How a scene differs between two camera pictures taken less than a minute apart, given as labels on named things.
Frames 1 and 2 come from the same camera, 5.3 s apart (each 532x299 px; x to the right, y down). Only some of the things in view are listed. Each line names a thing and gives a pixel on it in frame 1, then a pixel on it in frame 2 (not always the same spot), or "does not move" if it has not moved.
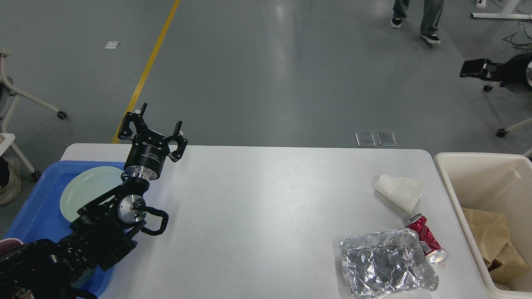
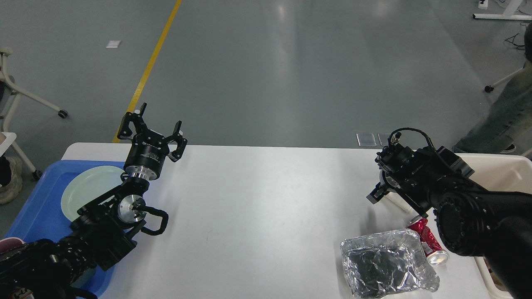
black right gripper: x=513 y=71 → x=377 y=194
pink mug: x=7 y=244 does not move
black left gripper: x=148 y=150 does not move
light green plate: x=86 y=185 does not move
